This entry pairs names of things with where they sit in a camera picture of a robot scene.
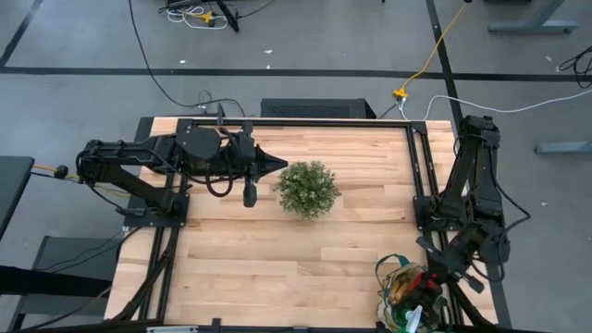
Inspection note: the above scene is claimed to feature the black cable coil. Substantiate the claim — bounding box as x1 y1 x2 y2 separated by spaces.
557 44 592 90

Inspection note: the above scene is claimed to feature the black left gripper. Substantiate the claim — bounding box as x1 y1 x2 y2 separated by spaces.
225 120 290 209

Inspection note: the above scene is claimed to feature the white cable bundle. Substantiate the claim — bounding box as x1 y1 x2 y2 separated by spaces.
165 5 229 31

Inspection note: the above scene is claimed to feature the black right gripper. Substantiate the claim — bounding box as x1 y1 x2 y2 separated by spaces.
414 221 512 295

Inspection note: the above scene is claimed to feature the black side panel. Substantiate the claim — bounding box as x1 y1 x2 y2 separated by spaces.
133 116 156 143

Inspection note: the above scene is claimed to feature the yellow power cable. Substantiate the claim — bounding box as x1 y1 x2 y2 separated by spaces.
31 163 130 199
184 9 216 25
391 0 474 101

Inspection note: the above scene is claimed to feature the black power cable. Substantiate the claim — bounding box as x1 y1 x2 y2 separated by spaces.
127 0 247 118

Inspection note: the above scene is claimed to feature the green plant in black pot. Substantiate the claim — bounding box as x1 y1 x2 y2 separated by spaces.
275 159 343 220

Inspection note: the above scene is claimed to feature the silver aluminium bracket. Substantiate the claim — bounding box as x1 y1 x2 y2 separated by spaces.
146 325 200 333

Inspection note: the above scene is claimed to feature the black stand leg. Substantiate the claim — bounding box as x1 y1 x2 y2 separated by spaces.
215 0 241 34

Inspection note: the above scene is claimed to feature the grey desk foot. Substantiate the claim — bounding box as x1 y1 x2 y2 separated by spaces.
533 140 592 155

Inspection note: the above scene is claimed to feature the black aluminium table frame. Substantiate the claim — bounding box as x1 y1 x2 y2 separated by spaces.
104 116 500 333

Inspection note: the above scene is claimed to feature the dark grey side stand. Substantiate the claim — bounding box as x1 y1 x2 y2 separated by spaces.
0 234 122 332

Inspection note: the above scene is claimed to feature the black computer case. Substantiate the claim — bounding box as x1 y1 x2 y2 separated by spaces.
259 97 378 120

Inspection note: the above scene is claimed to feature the red black gardening glove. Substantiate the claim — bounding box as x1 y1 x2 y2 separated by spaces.
409 271 444 304

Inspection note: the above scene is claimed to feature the beige green gardening bag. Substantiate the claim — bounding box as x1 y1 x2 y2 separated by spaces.
373 253 453 333

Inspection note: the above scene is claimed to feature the green spray bottle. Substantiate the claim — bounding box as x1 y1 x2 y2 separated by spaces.
392 302 425 333

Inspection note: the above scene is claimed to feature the white floor cable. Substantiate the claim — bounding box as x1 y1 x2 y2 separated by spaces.
398 86 592 122

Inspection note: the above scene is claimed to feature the grey desk leg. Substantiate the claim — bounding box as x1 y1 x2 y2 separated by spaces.
487 0 579 35

